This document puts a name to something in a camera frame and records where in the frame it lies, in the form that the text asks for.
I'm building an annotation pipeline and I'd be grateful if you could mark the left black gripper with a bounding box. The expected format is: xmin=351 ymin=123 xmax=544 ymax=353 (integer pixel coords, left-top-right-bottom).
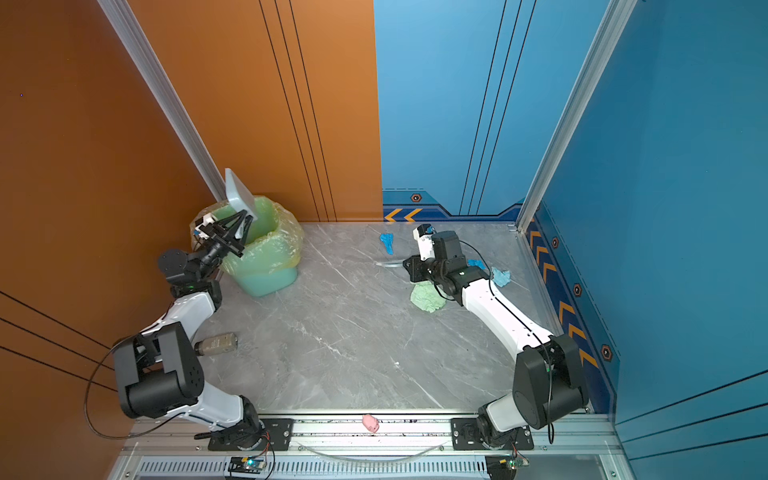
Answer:
xmin=191 ymin=216 xmax=251 ymax=288

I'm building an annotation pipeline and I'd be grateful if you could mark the grey-blue plastic dustpan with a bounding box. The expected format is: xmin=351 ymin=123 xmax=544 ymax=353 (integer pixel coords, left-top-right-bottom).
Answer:
xmin=225 ymin=168 xmax=258 ymax=221

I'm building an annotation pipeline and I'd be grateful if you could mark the grey-blue hand brush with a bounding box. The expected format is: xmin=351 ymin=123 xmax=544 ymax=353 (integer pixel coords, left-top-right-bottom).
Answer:
xmin=374 ymin=258 xmax=406 ymax=269

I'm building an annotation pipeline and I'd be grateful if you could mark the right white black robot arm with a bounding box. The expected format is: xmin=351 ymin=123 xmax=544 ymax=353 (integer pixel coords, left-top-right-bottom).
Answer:
xmin=403 ymin=224 xmax=590 ymax=449

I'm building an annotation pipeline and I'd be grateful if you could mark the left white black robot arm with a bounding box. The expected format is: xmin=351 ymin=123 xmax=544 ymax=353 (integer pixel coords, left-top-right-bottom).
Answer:
xmin=111 ymin=210 xmax=265 ymax=451

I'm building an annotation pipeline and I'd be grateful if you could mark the large light green paper scrap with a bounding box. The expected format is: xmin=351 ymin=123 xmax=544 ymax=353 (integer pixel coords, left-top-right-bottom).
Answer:
xmin=410 ymin=281 xmax=447 ymax=313

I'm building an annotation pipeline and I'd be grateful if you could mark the clear yellow bin liner bag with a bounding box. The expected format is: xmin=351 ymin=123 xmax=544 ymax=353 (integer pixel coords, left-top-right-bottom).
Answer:
xmin=221 ymin=195 xmax=304 ymax=277

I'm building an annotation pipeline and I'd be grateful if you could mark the blue paper scrap far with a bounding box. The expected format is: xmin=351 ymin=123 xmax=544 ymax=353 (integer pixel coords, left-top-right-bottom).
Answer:
xmin=379 ymin=233 xmax=394 ymax=255

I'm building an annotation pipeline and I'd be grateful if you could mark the small blue paper scrap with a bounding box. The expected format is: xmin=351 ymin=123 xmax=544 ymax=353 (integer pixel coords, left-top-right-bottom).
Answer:
xmin=467 ymin=259 xmax=486 ymax=270

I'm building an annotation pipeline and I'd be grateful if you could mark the green plastic trash bin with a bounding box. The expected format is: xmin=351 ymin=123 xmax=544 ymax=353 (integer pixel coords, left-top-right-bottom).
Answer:
xmin=220 ymin=196 xmax=304 ymax=297

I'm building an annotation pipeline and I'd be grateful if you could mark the light blue paper scrap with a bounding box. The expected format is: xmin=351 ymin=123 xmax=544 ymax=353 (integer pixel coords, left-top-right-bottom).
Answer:
xmin=491 ymin=267 xmax=511 ymax=288

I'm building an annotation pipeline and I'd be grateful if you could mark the dark glass bottle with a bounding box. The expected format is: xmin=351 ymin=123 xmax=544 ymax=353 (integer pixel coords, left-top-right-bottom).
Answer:
xmin=194 ymin=332 xmax=238 ymax=356

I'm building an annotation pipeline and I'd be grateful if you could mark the right green circuit board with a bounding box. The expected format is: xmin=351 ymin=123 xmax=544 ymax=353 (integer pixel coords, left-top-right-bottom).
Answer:
xmin=485 ymin=456 xmax=530 ymax=480

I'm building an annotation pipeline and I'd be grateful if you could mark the green circuit board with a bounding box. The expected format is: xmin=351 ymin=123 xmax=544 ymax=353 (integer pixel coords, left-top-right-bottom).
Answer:
xmin=226 ymin=456 xmax=269 ymax=479
xmin=485 ymin=456 xmax=530 ymax=480

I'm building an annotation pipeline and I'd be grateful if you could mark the left green circuit board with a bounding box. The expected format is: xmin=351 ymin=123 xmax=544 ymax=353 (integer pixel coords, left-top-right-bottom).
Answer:
xmin=226 ymin=456 xmax=269 ymax=479

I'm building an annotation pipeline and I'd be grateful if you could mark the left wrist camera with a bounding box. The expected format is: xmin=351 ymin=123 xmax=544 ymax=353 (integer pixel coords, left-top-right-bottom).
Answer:
xmin=193 ymin=213 xmax=217 ymax=239

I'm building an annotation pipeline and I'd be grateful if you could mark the pink toy on rail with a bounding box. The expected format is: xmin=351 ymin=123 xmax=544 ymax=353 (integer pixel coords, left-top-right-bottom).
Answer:
xmin=361 ymin=414 xmax=380 ymax=434

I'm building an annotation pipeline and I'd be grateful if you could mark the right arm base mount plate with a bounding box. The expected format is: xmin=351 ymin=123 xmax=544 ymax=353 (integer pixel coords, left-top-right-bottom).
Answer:
xmin=450 ymin=417 xmax=534 ymax=451

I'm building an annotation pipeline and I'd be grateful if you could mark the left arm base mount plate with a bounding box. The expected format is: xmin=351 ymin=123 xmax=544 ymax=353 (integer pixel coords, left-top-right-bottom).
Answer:
xmin=206 ymin=418 xmax=294 ymax=452

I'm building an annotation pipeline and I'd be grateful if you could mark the aluminium front rail frame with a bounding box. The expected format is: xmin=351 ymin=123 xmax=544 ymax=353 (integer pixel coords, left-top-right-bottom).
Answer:
xmin=109 ymin=410 xmax=634 ymax=479

